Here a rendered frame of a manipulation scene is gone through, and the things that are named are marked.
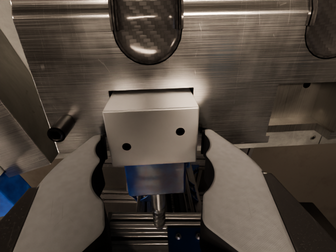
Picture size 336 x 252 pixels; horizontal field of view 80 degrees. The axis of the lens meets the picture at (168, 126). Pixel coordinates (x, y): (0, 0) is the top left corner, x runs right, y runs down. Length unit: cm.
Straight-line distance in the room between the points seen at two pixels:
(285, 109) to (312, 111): 2
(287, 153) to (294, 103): 134
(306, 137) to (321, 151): 135
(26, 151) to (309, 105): 25
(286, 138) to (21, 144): 29
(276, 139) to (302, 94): 11
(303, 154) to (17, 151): 154
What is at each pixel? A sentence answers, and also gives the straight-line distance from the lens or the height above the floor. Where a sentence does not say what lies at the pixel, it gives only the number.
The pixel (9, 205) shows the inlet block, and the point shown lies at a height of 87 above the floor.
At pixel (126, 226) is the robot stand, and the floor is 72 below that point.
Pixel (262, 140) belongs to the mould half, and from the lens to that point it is 17.
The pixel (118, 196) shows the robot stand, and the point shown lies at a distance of 117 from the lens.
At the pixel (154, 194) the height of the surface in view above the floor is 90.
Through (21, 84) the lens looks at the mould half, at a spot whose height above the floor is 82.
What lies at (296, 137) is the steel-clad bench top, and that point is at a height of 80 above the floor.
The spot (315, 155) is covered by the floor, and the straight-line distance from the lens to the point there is 166.
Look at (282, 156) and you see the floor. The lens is 153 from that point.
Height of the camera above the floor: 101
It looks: 61 degrees down
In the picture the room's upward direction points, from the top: 172 degrees clockwise
